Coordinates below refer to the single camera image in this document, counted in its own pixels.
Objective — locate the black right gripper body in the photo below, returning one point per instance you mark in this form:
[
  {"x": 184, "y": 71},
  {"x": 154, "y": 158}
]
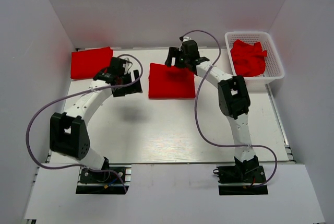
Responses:
[{"x": 182, "y": 60}]

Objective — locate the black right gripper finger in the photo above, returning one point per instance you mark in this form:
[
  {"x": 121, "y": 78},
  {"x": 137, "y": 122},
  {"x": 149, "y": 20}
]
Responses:
[
  {"x": 168, "y": 61},
  {"x": 174, "y": 52}
]

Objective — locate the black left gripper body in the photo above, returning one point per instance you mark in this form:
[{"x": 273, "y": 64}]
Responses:
[{"x": 130, "y": 89}]

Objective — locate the red t shirt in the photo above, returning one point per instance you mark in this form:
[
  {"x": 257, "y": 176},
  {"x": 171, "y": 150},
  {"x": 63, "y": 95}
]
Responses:
[
  {"x": 86, "y": 64},
  {"x": 170, "y": 82}
]

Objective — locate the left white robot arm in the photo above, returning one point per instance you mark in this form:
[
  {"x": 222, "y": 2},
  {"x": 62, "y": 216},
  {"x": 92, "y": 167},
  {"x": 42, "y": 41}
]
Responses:
[{"x": 68, "y": 130}]

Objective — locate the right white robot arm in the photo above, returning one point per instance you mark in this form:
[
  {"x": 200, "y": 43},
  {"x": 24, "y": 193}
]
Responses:
[{"x": 233, "y": 99}]

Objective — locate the crumpled red shirt in basket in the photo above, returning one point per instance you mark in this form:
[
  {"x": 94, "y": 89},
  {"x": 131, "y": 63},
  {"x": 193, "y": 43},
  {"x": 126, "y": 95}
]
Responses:
[{"x": 248, "y": 60}]

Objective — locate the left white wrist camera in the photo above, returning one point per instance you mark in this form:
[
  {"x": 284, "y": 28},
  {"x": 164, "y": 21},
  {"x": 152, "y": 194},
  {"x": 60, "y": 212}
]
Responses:
[{"x": 128, "y": 65}]

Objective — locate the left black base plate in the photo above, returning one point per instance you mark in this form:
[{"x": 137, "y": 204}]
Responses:
[{"x": 90, "y": 183}]

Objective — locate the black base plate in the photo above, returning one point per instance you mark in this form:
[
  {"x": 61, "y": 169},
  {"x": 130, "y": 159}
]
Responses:
[
  {"x": 229, "y": 184},
  {"x": 90, "y": 183}
]

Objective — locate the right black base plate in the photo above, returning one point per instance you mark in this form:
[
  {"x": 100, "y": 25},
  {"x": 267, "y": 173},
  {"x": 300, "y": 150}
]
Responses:
[{"x": 229, "y": 184}]

